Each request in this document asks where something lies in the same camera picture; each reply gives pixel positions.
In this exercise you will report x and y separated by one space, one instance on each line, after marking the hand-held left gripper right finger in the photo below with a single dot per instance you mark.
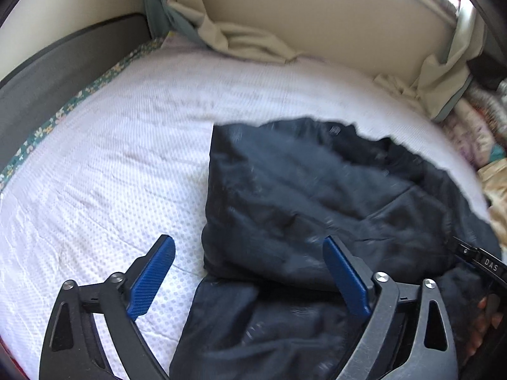
348 277

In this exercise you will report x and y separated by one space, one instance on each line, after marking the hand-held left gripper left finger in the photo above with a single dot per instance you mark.
152 277

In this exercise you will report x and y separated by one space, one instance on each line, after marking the black padded jacket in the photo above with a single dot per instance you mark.
297 190

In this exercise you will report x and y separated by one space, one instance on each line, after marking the person's right hand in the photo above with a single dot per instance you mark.
480 324

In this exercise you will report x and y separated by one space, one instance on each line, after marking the bed with white cover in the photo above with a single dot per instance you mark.
119 158

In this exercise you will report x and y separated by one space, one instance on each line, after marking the pile of folded quilts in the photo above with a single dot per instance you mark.
475 134

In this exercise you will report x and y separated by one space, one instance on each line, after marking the black cloth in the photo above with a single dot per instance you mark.
489 73

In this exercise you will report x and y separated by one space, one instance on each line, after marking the green floral bed sheet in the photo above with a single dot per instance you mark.
79 99

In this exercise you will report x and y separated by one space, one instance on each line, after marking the beige curtain green lining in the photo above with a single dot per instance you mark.
443 71
245 41

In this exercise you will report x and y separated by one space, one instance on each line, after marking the dark grey bed headboard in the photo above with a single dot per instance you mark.
31 87

